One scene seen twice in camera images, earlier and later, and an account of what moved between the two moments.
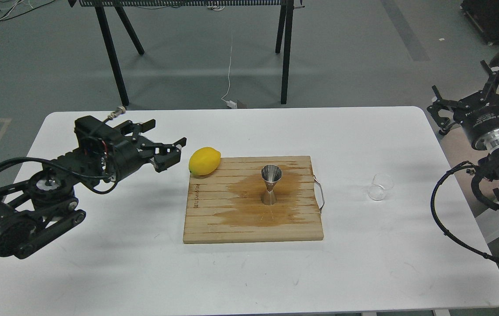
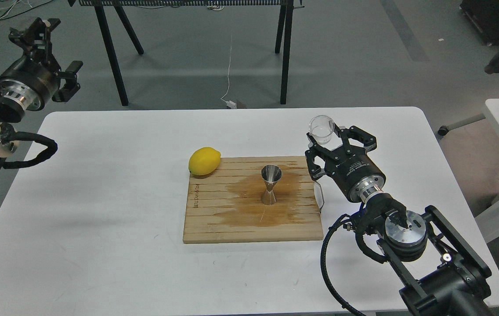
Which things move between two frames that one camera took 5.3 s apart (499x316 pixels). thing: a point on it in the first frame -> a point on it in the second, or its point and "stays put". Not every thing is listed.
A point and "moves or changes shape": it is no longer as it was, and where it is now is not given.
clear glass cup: [381, 182] moves or changes shape
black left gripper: [110, 153] -> [29, 80]
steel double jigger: [271, 174] stays put
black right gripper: [484, 118] -> [352, 170]
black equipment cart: [498, 21] stays put
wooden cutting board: [254, 199] stays put
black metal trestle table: [285, 19] stays put
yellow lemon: [204, 161] stays put
